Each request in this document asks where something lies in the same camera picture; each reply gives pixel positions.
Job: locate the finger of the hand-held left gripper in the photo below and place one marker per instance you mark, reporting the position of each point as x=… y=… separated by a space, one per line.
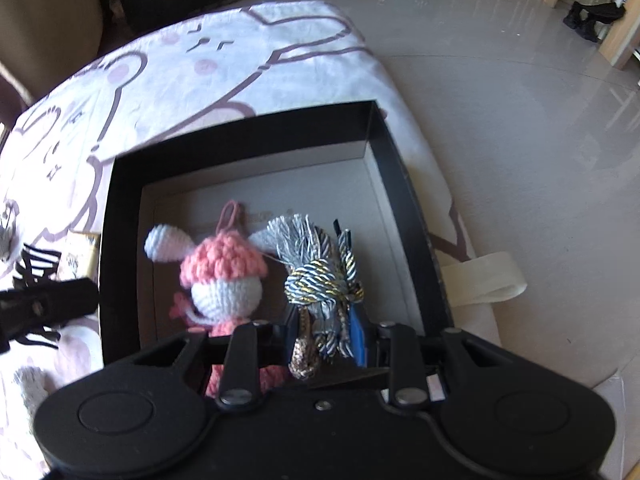
x=45 y=305

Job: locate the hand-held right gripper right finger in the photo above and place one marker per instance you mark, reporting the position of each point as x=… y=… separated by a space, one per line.
x=361 y=335

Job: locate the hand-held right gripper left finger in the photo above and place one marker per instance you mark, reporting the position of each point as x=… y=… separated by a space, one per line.
x=244 y=355

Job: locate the yellow tissue packet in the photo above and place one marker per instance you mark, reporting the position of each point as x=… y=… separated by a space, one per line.
x=82 y=255

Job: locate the grey plush toy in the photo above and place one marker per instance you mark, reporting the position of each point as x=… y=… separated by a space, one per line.
x=32 y=385

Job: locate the black cardboard box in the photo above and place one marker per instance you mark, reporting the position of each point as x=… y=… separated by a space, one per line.
x=400 y=200

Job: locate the pink crochet doll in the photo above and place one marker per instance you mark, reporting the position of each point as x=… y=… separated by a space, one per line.
x=225 y=270

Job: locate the white paper sheet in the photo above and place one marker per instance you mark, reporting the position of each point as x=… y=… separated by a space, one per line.
x=611 y=410

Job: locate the printed bear blanket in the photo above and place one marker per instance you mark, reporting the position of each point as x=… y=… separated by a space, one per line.
x=200 y=85

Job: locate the black shoes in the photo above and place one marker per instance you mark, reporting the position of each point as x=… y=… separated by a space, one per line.
x=587 y=17

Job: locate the light wooden furniture frame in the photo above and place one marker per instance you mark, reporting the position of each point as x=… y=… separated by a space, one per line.
x=616 y=42

